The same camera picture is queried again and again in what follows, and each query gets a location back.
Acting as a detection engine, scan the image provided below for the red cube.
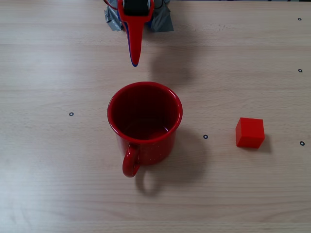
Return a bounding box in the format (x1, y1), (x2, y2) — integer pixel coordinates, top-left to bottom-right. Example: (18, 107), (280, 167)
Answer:
(235, 117), (265, 149)

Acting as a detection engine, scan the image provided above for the red enamel mug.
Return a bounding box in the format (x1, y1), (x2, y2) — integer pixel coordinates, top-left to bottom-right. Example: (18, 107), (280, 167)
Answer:
(107, 81), (183, 178)

